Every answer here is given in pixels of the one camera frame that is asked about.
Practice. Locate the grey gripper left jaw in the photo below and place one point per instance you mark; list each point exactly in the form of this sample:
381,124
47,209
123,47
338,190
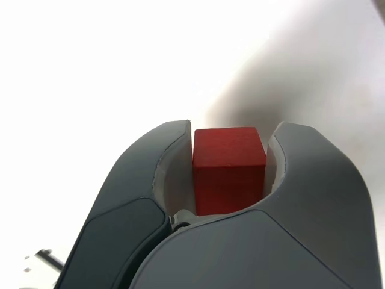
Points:
126,195

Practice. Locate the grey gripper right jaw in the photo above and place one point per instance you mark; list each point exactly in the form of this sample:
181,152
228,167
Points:
316,195

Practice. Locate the red cube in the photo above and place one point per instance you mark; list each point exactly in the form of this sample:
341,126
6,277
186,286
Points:
228,174

